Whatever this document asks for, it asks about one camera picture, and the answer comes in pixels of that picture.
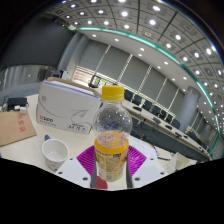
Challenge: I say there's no white patterned mug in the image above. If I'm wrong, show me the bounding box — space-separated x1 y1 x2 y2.
41 134 70 173

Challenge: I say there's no white open box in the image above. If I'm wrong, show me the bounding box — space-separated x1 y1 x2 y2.
169 152 198 173

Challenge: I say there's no yellow-capped clear drink bottle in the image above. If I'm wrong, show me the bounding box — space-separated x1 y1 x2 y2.
91 85 134 183

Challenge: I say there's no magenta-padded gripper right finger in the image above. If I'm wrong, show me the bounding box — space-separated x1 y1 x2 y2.
126 145 168 188

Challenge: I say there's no brown paper envelope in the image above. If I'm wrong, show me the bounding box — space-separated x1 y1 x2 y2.
0 110 38 148

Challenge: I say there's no row of black office chairs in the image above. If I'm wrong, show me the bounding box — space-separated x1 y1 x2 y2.
123 88 201 142

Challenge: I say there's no white cardboard paper box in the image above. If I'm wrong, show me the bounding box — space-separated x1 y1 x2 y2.
35 77 103 136

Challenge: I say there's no long curved conference desk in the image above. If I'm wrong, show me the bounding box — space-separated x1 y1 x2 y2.
99 89 213 162

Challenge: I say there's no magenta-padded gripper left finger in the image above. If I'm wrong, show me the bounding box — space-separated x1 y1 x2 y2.
54 144 98 190

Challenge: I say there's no group of ceiling lights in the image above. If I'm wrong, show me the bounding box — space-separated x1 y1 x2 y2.
59 0 224 116

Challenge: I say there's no flat round red coaster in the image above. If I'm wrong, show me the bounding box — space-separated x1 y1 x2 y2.
95 176 109 191

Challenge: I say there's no black power adapter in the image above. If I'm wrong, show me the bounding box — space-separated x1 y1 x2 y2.
6 96 29 115

